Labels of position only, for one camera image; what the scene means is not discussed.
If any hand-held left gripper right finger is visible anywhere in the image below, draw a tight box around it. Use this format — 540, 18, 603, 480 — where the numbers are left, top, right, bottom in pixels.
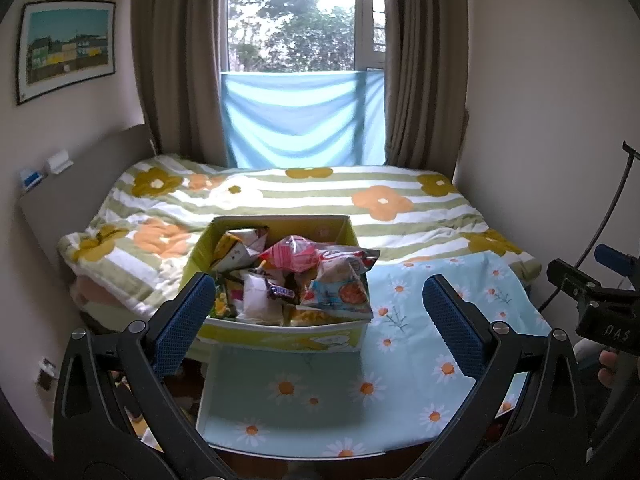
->
400, 274, 588, 480

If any blue cookie packet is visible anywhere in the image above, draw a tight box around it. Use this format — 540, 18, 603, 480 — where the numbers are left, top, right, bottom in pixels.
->
300, 252, 373, 321

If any green cardboard box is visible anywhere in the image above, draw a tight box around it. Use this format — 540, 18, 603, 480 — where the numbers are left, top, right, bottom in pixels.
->
180, 215, 373, 356

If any pink snack packet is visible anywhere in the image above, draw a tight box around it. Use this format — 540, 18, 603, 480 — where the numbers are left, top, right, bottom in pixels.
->
260, 235, 326, 273

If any daisy print blue tablecloth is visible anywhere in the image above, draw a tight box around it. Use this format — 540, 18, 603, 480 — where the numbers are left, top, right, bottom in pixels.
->
195, 250, 553, 461

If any floral striped blanket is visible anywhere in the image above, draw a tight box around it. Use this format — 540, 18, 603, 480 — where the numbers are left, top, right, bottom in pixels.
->
56, 154, 542, 321

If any framed wall poster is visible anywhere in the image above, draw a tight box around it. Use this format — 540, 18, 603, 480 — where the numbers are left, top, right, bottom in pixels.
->
16, 0, 117, 107

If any light blue window cloth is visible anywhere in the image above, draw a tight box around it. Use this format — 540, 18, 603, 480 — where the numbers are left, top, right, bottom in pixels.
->
220, 71, 387, 170

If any yellow white snack bag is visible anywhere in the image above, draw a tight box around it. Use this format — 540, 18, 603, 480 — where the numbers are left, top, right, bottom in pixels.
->
210, 227, 271, 273

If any beige bed headboard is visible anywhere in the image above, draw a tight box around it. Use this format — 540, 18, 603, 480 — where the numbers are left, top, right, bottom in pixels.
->
19, 124, 161, 281

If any person's right hand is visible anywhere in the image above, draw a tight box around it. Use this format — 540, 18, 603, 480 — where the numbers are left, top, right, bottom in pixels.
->
598, 350, 623, 389

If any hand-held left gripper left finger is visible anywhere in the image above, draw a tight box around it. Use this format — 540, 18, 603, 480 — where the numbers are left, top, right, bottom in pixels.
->
52, 271, 221, 480

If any white red snack packet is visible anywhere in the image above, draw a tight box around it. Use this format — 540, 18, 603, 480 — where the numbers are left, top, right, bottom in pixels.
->
320, 245, 381, 271

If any small white holder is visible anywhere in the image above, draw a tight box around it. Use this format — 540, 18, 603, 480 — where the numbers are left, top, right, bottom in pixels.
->
44, 149, 74, 175

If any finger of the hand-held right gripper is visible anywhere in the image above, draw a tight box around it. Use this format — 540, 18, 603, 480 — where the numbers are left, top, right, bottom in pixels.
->
546, 258, 640, 307
595, 244, 640, 278

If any pink bed sheet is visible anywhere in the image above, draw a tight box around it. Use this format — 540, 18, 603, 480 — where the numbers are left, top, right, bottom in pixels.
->
70, 277, 156, 323

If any dark green yellow packet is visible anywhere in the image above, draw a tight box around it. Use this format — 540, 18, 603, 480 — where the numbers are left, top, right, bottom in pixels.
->
215, 280, 238, 318

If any window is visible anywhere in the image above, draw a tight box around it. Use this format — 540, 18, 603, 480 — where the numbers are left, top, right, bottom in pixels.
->
220, 0, 388, 76

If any brown curtain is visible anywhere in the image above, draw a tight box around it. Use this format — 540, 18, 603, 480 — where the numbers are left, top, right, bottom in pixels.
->
382, 0, 471, 181
131, 0, 231, 168

